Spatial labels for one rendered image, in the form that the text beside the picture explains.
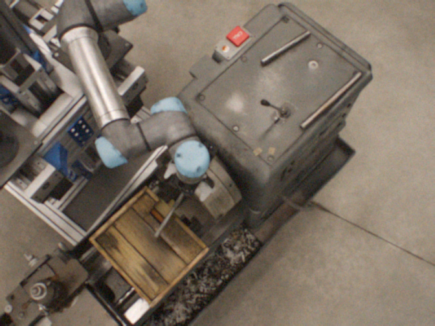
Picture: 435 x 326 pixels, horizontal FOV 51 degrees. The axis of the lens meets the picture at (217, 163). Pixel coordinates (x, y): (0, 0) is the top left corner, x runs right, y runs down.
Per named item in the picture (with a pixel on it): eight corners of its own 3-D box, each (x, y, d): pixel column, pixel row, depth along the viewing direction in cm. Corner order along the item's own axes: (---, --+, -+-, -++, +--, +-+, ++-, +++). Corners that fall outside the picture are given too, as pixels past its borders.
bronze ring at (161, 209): (164, 189, 157) (144, 207, 156) (182, 207, 155) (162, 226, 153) (167, 196, 166) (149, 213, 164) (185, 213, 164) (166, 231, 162)
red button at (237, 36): (237, 28, 163) (237, 24, 161) (249, 38, 162) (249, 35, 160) (225, 39, 162) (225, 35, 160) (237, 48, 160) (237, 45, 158)
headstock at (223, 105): (271, 49, 204) (278, -11, 167) (355, 116, 192) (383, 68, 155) (175, 138, 192) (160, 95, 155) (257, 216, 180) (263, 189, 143)
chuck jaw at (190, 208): (196, 188, 159) (220, 211, 155) (198, 193, 164) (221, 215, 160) (173, 211, 157) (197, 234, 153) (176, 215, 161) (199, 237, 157)
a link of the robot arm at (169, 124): (133, 110, 103) (152, 153, 101) (178, 90, 104) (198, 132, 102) (138, 119, 111) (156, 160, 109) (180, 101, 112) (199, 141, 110)
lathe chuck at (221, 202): (173, 152, 180) (172, 131, 149) (229, 209, 178) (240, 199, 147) (156, 168, 178) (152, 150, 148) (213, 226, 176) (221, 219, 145)
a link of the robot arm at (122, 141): (32, -6, 113) (100, 162, 98) (74, -22, 114) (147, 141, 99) (50, 22, 124) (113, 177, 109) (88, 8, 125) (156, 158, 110)
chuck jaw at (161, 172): (183, 177, 162) (166, 155, 155) (191, 182, 158) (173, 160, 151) (160, 198, 160) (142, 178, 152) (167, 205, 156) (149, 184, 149)
